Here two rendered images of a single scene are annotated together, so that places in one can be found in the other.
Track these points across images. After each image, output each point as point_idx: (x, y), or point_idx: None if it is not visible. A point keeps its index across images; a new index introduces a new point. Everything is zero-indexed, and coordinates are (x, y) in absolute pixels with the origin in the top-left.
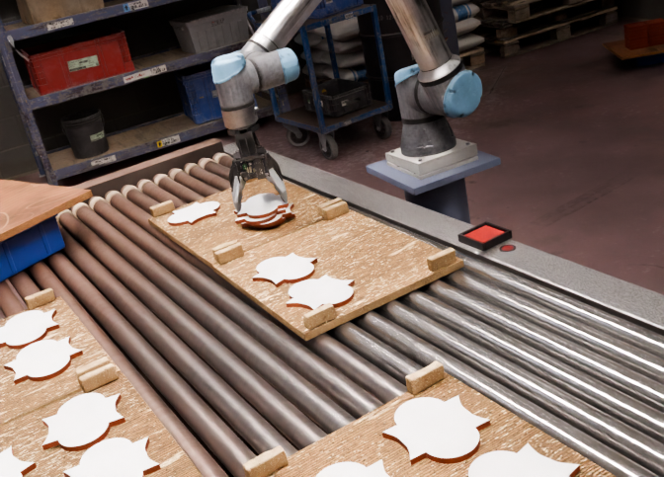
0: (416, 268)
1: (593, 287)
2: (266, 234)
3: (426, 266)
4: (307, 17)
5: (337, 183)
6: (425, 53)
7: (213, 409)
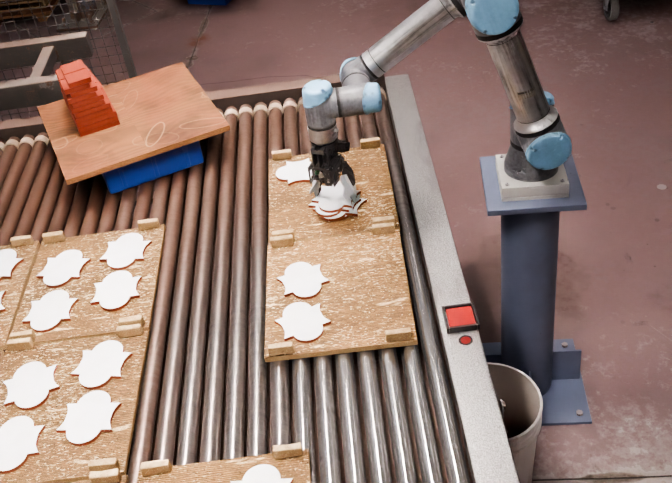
0: (381, 330)
1: (477, 421)
2: (324, 227)
3: None
4: (419, 45)
5: (425, 181)
6: (517, 108)
7: None
